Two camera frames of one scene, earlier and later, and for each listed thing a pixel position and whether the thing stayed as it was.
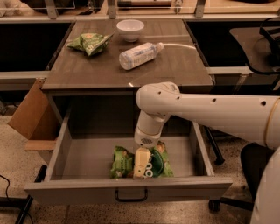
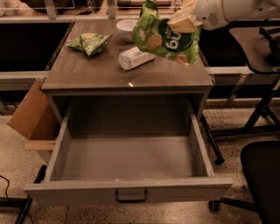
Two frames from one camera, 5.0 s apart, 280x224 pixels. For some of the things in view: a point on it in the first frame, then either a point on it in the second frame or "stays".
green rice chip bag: [122, 163] -> [176, 38]
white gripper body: [145, 140] -> [207, 15]
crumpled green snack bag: [91, 43] stays
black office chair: [255, 160] stays
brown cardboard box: [37, 118] stays
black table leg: [220, 159] stays
